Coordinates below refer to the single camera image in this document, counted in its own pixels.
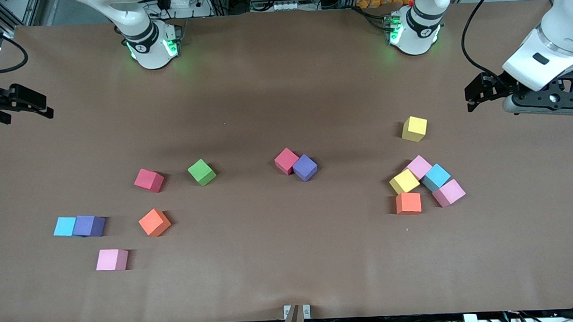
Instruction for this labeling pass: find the yellow foam cube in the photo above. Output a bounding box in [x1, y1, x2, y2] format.
[388, 168, 421, 196]
[401, 115, 429, 143]

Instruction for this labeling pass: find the orange foam cube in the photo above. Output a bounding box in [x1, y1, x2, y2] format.
[395, 192, 423, 216]
[138, 208, 172, 238]

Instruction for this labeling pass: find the red foam cube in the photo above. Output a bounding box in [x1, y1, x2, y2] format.
[273, 147, 301, 176]
[133, 167, 166, 194]

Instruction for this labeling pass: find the purple foam cube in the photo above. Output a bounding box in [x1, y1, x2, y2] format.
[72, 214, 107, 238]
[291, 153, 319, 183]

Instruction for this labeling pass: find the green foam cube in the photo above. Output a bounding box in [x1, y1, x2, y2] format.
[187, 158, 217, 188]

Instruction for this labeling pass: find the blue foam cube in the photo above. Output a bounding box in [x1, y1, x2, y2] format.
[421, 163, 452, 193]
[53, 216, 78, 237]

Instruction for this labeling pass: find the pink foam cube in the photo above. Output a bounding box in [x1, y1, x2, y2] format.
[406, 155, 433, 180]
[431, 178, 467, 208]
[95, 248, 130, 272]

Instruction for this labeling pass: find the white power strip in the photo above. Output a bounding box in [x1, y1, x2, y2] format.
[156, 0, 213, 19]

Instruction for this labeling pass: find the white terminal strip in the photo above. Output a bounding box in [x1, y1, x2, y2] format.
[272, 0, 305, 12]

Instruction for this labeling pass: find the brown table cover sheet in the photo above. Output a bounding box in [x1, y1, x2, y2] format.
[0, 0, 573, 322]

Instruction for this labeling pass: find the black camera cable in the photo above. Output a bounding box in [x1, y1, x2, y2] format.
[0, 32, 30, 77]
[459, 0, 511, 79]

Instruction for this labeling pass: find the aluminium frame profile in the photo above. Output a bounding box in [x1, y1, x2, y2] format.
[0, 0, 44, 39]

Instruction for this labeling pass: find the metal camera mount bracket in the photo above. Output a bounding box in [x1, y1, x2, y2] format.
[283, 304, 312, 322]

